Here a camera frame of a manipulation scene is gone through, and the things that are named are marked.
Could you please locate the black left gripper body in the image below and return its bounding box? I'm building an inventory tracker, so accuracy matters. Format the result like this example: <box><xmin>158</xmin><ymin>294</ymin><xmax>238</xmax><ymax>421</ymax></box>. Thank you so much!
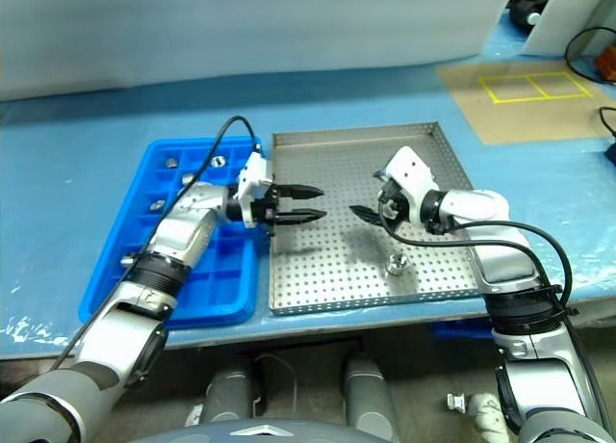
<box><xmin>249</xmin><ymin>175</ymin><xmax>285</xmax><ymax>240</ymax></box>

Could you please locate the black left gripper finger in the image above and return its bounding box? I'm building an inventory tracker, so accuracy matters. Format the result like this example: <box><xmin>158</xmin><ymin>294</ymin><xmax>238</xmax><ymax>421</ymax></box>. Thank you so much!
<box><xmin>278</xmin><ymin>209</ymin><xmax>328</xmax><ymax>225</ymax></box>
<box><xmin>281</xmin><ymin>184</ymin><xmax>324</xmax><ymax>199</ymax></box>

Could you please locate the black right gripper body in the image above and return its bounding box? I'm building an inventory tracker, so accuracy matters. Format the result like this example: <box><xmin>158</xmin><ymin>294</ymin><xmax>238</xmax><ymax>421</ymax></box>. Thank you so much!
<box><xmin>377</xmin><ymin>178</ymin><xmax>411</xmax><ymax>233</ymax></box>

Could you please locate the blue plastic compartment tray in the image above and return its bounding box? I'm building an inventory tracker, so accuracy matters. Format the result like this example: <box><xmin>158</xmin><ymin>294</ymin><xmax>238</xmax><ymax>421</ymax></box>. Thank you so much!
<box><xmin>78</xmin><ymin>137</ymin><xmax>264</xmax><ymax>329</ymax></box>

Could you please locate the brown object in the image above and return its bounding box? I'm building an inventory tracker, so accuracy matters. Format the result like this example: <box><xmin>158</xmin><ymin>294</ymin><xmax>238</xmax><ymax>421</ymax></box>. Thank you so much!
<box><xmin>595</xmin><ymin>45</ymin><xmax>616</xmax><ymax>84</ymax></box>

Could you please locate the small metal nut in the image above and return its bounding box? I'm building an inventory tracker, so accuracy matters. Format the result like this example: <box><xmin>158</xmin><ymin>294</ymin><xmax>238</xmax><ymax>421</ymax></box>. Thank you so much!
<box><xmin>387</xmin><ymin>252</ymin><xmax>410</xmax><ymax>278</ymax></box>

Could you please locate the perforated metal tray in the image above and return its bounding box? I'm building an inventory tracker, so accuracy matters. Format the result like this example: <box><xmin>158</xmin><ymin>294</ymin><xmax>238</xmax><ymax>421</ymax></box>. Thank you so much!
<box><xmin>268</xmin><ymin>120</ymin><xmax>482</xmax><ymax>318</ymax></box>

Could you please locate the brown cardboard sheet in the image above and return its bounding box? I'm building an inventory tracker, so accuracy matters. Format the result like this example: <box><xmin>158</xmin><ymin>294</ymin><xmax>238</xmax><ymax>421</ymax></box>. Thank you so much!
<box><xmin>435</xmin><ymin>60</ymin><xmax>616</xmax><ymax>146</ymax></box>

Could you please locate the grey rounded cylinder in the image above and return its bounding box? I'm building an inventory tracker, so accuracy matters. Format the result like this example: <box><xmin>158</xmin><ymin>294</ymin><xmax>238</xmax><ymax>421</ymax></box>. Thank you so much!
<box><xmin>204</xmin><ymin>360</ymin><xmax>264</xmax><ymax>428</ymax></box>
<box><xmin>342</xmin><ymin>354</ymin><xmax>398</xmax><ymax>442</ymax></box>

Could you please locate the white pipe fitting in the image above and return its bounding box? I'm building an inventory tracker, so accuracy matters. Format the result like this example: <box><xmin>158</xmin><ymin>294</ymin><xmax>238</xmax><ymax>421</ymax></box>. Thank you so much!
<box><xmin>469</xmin><ymin>392</ymin><xmax>506</xmax><ymax>439</ymax></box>

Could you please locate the black bag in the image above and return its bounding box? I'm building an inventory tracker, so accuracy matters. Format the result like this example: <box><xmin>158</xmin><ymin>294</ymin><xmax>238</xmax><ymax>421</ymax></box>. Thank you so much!
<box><xmin>508</xmin><ymin>0</ymin><xmax>546</xmax><ymax>30</ymax></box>

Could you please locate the dark grey rounded housing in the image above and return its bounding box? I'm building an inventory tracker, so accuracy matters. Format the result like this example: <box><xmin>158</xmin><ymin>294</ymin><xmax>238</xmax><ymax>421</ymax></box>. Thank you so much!
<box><xmin>158</xmin><ymin>416</ymin><xmax>400</xmax><ymax>443</ymax></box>

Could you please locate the white upright board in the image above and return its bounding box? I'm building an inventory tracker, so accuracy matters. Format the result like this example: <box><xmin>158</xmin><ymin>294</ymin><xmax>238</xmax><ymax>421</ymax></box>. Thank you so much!
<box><xmin>522</xmin><ymin>0</ymin><xmax>616</xmax><ymax>59</ymax></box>

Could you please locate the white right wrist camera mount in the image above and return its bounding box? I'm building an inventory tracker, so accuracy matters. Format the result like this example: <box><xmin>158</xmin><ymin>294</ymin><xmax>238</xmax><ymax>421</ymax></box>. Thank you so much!
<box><xmin>383</xmin><ymin>145</ymin><xmax>437</xmax><ymax>208</ymax></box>

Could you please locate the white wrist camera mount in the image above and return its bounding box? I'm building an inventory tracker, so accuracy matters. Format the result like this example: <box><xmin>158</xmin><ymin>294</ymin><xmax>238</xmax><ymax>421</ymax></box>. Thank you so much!
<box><xmin>235</xmin><ymin>152</ymin><xmax>274</xmax><ymax>230</ymax></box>
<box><xmin>383</xmin><ymin>145</ymin><xmax>437</xmax><ymax>208</ymax></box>

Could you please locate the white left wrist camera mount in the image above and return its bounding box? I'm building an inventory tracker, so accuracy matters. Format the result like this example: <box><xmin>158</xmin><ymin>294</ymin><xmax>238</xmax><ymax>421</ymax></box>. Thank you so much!
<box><xmin>235</xmin><ymin>152</ymin><xmax>274</xmax><ymax>230</ymax></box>

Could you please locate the thin wire loop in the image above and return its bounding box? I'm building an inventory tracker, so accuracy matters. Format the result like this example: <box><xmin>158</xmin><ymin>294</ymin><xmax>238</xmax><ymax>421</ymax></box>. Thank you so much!
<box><xmin>253</xmin><ymin>353</ymin><xmax>295</xmax><ymax>401</ymax></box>

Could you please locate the black adapter cable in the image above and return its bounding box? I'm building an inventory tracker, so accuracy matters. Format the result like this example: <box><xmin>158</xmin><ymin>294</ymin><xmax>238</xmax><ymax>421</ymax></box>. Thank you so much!
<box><xmin>598</xmin><ymin>105</ymin><xmax>616</xmax><ymax>140</ymax></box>

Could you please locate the looped black cable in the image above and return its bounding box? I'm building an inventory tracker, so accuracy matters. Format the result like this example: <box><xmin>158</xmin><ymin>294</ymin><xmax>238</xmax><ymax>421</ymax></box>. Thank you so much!
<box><xmin>564</xmin><ymin>26</ymin><xmax>616</xmax><ymax>84</ymax></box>

